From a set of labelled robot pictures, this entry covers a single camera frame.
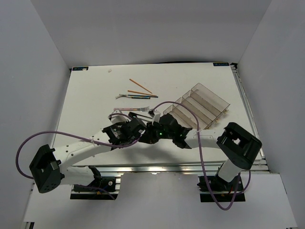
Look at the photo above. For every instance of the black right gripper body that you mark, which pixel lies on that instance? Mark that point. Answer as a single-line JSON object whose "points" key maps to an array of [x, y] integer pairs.
{"points": [[155, 133]]}

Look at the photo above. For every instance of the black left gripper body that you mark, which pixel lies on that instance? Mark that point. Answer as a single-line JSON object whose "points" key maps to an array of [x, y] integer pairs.
{"points": [[121, 124]]}

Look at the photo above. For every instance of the pink handled fork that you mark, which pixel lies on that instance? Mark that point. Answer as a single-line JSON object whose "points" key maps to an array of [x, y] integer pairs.
{"points": [[142, 109]]}

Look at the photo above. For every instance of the dark blue chopstick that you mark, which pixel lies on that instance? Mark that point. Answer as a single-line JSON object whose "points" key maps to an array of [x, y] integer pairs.
{"points": [[142, 96]]}

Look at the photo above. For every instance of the green handled silver fork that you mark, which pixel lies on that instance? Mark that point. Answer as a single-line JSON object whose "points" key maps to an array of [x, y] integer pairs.
{"points": [[125, 96]]}

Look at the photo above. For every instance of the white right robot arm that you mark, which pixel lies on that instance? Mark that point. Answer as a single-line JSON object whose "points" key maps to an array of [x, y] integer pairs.
{"points": [[240, 147]]}

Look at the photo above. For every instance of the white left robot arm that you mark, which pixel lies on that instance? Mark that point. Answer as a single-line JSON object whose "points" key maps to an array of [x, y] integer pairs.
{"points": [[52, 167]]}

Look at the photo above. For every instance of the orange blue-tipped chopstick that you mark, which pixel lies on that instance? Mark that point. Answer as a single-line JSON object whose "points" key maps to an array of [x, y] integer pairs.
{"points": [[141, 93]]}

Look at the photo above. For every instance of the clear compartment utensil tray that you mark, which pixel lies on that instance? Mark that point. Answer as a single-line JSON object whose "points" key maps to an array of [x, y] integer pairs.
{"points": [[200, 104]]}

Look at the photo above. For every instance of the orange chopstick far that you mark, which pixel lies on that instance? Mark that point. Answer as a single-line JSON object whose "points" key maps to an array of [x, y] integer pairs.
{"points": [[140, 85]]}

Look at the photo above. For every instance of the right corner marker sticker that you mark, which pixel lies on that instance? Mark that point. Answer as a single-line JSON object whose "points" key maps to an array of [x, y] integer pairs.
{"points": [[221, 64]]}

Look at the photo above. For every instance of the corner marker sticker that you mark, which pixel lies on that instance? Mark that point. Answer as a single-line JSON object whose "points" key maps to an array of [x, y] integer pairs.
{"points": [[82, 68], [221, 64]]}

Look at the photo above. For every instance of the left corner marker sticker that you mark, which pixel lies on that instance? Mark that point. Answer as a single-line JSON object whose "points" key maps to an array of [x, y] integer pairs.
{"points": [[82, 68]]}

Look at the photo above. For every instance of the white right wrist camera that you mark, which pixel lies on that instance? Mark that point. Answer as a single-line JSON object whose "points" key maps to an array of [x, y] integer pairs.
{"points": [[155, 115]]}

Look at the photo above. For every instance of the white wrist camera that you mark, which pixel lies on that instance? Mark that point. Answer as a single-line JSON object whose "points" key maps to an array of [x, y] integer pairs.
{"points": [[155, 115], [118, 118]]}

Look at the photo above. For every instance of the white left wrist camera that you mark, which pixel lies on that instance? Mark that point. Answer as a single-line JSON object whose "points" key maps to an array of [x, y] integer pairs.
{"points": [[118, 118]]}

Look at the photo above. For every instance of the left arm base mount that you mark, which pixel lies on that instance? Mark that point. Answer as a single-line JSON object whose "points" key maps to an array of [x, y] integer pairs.
{"points": [[101, 188]]}

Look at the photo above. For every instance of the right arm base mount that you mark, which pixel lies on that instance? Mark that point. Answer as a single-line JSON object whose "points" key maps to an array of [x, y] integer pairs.
{"points": [[223, 191]]}

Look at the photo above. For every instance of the aluminium table frame rail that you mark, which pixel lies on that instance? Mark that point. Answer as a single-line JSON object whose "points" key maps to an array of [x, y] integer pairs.
{"points": [[244, 99]]}

